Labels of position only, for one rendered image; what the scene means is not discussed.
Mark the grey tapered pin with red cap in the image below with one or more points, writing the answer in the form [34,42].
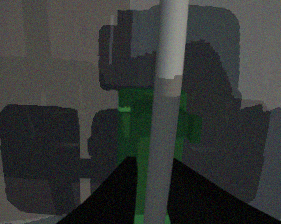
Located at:
[171,31]

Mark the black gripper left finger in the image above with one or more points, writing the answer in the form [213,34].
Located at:
[113,202]

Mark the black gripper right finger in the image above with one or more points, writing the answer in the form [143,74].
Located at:
[193,199]

